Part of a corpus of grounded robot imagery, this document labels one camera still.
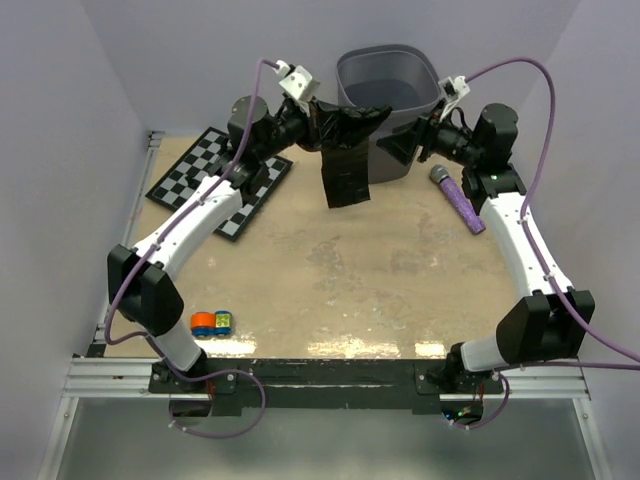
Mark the aluminium rail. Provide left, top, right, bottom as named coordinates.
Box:
left=64, top=357, right=590, bottom=400
left=83, top=131, right=164, bottom=358

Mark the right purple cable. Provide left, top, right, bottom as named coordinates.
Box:
left=449, top=57, right=640, bottom=431

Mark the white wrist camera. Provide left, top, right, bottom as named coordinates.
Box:
left=438, top=75, right=470, bottom=121
left=274, top=60, right=319, bottom=116

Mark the orange blue toy car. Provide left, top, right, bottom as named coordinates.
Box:
left=190, top=310, right=234, bottom=338

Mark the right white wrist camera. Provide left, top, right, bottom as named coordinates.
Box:
left=438, top=75, right=470, bottom=121

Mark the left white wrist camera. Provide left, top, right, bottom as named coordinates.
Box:
left=274, top=60, right=319, bottom=116

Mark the black white chessboard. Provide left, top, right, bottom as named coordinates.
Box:
left=145, top=126, right=294, bottom=244

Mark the aluminium left side rail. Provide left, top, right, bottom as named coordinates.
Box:
left=83, top=131, right=164, bottom=358

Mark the black plastic trash bag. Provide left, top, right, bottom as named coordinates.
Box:
left=309, top=100, right=392, bottom=209

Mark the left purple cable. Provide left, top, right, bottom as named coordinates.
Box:
left=104, top=58, right=291, bottom=435

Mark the purple glitter toy microphone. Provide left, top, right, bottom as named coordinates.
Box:
left=429, top=165, right=486, bottom=235

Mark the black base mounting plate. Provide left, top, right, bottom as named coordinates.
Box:
left=149, top=358, right=503, bottom=416

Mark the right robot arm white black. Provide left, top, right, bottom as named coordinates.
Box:
left=376, top=103, right=595, bottom=393

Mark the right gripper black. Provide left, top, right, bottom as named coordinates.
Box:
left=376, top=98, right=482, bottom=168

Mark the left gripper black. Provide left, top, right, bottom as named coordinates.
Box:
left=257, top=95, right=344, bottom=163

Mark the grey plastic trash bin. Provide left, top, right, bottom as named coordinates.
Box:
left=336, top=44, right=440, bottom=184

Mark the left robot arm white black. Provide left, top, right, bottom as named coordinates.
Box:
left=107, top=97, right=318, bottom=392

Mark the aluminium front rail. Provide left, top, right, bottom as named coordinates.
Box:
left=64, top=357, right=590, bottom=400

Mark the purple cable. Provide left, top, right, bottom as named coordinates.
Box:
left=104, top=58, right=291, bottom=435
left=449, top=57, right=640, bottom=431

